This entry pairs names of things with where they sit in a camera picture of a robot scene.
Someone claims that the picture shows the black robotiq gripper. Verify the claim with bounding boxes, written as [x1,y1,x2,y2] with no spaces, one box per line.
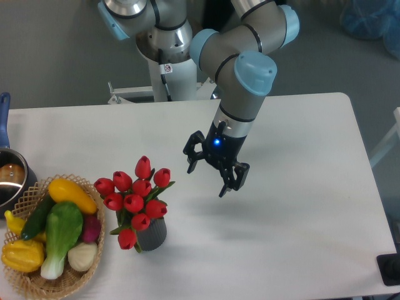
[183,121,250,198]

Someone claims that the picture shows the red tulip bouquet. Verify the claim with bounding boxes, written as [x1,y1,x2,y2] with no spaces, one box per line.
[94,156,174,253]

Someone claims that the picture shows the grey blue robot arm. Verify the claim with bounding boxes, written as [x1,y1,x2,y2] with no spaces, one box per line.
[97,1,299,192]

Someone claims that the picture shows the dark grey ribbed vase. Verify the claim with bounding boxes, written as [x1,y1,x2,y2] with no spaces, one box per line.
[136,219,167,251]

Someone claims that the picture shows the yellow squash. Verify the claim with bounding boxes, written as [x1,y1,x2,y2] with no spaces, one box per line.
[48,178,98,214]

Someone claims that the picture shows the green bok choy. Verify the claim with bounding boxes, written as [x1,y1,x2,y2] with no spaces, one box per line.
[41,201,83,280]

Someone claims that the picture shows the white garlic bulb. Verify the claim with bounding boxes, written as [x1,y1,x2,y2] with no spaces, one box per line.
[67,242,98,272]

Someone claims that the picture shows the green cucumber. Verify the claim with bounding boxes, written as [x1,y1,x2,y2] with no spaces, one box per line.
[21,194,56,241]

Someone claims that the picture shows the black device at table edge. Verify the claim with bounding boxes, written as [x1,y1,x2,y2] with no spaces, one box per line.
[376,253,400,286]

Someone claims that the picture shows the small yellow gourd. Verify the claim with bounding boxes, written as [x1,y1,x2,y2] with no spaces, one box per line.
[4,210,46,243]

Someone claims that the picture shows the yellow bell pepper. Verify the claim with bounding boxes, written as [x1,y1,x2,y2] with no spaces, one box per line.
[1,240,44,273]

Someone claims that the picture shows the woven wicker basket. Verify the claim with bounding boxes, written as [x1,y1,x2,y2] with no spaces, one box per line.
[1,174,106,299]

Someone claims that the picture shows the blue plastic bag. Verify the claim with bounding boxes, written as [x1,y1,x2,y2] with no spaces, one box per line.
[340,1,399,59]

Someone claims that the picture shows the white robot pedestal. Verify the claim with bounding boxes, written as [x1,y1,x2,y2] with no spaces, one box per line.
[107,17,219,105]

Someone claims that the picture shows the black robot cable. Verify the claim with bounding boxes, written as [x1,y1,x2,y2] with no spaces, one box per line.
[157,49,173,103]

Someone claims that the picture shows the white frame at right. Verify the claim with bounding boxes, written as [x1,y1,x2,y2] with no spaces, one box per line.
[369,107,399,168]

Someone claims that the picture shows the blue handled saucepan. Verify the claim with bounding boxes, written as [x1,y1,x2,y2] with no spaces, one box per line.
[1,92,37,219]

